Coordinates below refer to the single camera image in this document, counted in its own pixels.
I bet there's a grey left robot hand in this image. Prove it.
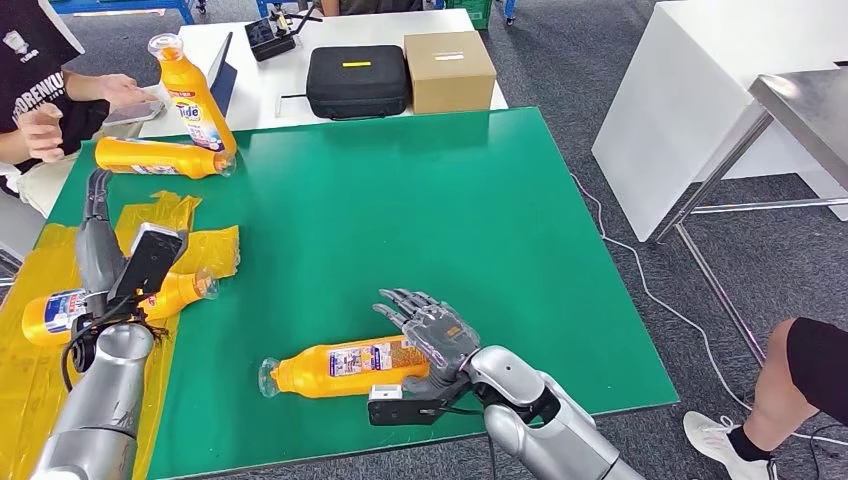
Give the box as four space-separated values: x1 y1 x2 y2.
74 168 128 317

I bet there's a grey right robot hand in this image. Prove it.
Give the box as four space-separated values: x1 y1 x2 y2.
372 288 482 399

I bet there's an orange detergent bottle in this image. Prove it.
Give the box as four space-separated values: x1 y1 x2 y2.
146 33 238 157
94 137 238 180
21 268 220 348
258 335 432 400

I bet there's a yellow plastic sheet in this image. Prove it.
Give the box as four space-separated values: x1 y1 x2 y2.
0 192 241 480

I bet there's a seated person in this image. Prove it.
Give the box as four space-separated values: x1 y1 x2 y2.
0 0 160 220

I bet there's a tablet in blue folio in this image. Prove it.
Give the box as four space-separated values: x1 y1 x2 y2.
206 31 239 119

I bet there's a white desk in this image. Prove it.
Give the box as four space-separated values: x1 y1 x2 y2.
139 9 510 139

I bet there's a brown cardboard box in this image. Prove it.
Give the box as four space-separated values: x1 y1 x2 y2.
404 31 498 116

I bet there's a black carrying case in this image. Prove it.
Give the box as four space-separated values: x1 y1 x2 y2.
306 44 412 121

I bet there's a black remote controller with antennas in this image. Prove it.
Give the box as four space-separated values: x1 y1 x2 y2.
244 5 324 63

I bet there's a green plastic crate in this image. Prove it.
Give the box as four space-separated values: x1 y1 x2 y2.
445 0 493 31

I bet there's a white block table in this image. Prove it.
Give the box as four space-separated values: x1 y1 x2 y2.
591 0 848 243

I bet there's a person behind white desk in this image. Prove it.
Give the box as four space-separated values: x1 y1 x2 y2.
311 0 432 18

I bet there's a person with white shoe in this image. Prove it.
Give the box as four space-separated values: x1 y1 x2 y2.
682 315 848 480

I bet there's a stainless steel table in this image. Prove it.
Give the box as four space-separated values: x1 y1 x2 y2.
652 69 848 369

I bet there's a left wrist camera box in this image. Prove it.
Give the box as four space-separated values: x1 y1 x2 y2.
107 223 188 304

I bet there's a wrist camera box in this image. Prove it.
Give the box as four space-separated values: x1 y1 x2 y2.
367 377 478 427
107 223 188 304

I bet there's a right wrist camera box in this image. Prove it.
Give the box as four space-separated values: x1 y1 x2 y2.
367 377 478 427

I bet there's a black left camera cable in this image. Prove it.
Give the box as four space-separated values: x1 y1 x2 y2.
60 294 137 393

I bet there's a black camera cable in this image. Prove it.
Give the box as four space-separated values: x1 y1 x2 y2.
60 294 137 393
437 405 499 480

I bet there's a black right camera cable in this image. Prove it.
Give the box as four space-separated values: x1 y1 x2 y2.
437 405 499 480

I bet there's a white floor cable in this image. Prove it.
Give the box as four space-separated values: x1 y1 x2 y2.
569 173 848 446

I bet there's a black floor cable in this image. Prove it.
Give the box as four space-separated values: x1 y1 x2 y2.
804 423 848 480

